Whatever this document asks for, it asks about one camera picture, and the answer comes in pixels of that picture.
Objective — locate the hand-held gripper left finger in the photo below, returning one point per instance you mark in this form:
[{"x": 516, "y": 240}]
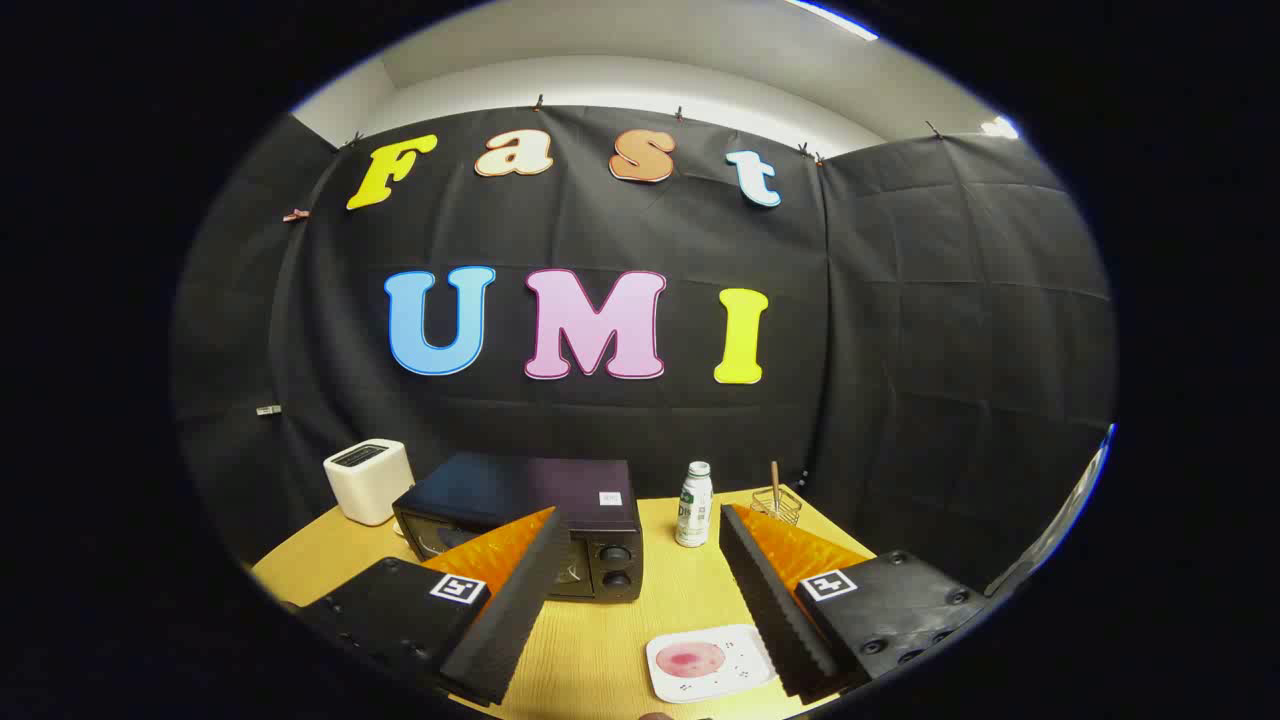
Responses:
[{"x": 520, "y": 600}]

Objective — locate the white plastic bottle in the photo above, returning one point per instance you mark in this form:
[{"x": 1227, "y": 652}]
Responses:
[{"x": 693, "y": 510}]

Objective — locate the black toaster oven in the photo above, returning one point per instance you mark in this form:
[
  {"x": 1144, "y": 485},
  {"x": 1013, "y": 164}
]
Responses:
[{"x": 500, "y": 485}]

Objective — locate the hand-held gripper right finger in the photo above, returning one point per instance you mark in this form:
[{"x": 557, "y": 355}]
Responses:
[{"x": 770, "y": 600}]

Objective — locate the white square plate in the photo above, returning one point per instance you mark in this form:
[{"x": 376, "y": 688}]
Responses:
[{"x": 735, "y": 655}]

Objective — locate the white pop-up toaster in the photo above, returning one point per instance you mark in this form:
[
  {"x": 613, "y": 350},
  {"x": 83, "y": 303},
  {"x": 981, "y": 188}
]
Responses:
[{"x": 370, "y": 490}]

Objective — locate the wooden stick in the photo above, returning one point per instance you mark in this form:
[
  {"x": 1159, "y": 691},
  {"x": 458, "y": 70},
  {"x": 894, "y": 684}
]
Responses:
[{"x": 775, "y": 485}]

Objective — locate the round pink food slice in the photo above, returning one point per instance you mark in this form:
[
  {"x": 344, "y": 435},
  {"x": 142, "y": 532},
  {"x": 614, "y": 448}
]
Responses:
[{"x": 690, "y": 659}]

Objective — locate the black backdrop cloth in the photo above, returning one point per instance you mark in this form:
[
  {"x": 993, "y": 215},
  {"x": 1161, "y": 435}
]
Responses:
[{"x": 600, "y": 230}]

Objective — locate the ceiling light strip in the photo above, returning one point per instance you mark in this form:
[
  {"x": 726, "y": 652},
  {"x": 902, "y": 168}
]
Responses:
[{"x": 835, "y": 18}]

